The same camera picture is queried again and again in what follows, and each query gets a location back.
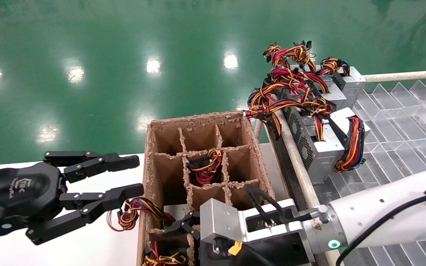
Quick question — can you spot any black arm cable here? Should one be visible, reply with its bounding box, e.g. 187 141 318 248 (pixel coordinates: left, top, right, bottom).
336 191 426 266

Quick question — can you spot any black looped wrist cable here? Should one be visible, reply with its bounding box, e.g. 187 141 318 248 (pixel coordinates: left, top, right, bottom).
245 184 312 224

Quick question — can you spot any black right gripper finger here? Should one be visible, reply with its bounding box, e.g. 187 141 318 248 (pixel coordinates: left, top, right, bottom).
163 221 195 239
182 211 201 232

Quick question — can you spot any power supply with looped cables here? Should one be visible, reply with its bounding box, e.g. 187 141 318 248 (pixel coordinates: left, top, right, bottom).
106 197 189 232

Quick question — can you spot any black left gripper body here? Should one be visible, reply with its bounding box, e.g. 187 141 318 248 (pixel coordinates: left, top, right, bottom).
0 162 67 239

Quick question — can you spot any silver power supply with cables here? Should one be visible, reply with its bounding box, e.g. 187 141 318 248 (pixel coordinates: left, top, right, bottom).
141 240 188 266

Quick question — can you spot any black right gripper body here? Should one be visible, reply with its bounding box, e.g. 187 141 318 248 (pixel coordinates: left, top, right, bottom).
199 232 315 266

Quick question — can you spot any white cart post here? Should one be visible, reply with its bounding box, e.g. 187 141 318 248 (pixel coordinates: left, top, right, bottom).
254 119 264 143

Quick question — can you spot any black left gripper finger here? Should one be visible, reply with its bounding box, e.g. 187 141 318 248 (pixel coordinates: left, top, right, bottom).
26 183 145 246
44 150 140 184

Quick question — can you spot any clear plastic divider tray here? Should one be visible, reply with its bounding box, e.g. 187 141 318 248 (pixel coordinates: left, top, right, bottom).
311 79 426 266

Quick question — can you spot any power supply with red-yellow cables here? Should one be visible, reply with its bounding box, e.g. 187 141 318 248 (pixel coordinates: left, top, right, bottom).
187 149 224 186

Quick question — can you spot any brown cardboard divider box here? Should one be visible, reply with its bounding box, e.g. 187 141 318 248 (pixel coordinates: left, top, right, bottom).
136 111 275 266

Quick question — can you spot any black cart edge strip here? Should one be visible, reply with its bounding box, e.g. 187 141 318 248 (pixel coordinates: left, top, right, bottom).
264 122 311 212

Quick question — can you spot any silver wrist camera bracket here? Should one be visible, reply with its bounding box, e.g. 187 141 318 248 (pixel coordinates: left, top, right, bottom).
199 198 315 263

